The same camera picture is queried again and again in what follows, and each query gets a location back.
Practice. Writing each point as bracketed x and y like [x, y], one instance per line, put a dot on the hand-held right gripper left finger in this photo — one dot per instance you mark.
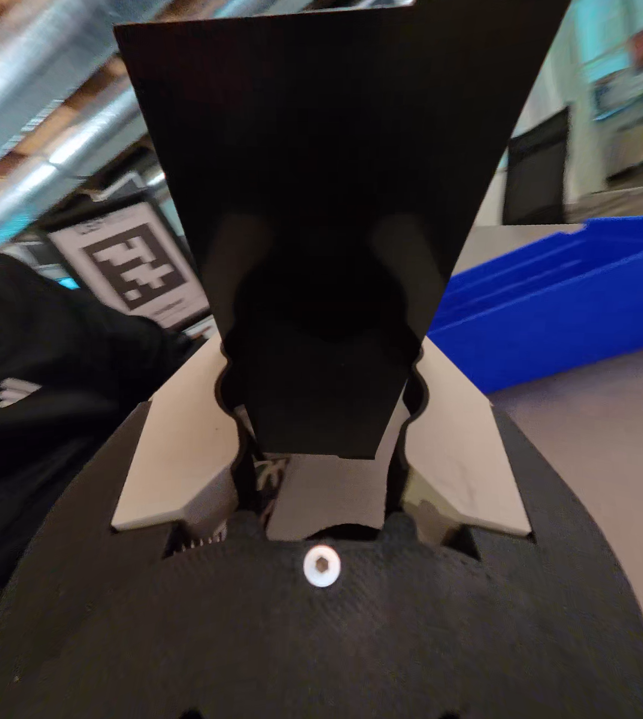
[170, 449]

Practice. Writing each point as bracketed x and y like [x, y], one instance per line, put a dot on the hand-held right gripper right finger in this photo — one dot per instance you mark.
[467, 461]

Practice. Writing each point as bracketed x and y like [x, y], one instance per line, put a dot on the blue plastic bin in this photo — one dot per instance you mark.
[557, 309]

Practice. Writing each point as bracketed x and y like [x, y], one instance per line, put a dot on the black fabric piece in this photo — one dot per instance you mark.
[333, 146]

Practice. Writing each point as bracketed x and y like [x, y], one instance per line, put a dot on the person's camouflage pants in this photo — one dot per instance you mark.
[269, 472]

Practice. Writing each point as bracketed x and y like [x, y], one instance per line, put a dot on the black framed tag sign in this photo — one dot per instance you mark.
[130, 264]

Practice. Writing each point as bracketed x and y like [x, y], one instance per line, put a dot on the black office chair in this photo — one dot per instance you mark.
[537, 169]

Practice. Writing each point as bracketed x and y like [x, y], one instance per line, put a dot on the orange 3D printer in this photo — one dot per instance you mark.
[642, 67]

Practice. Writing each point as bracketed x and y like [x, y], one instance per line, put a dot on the silver ventilation duct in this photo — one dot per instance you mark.
[18, 79]
[63, 169]

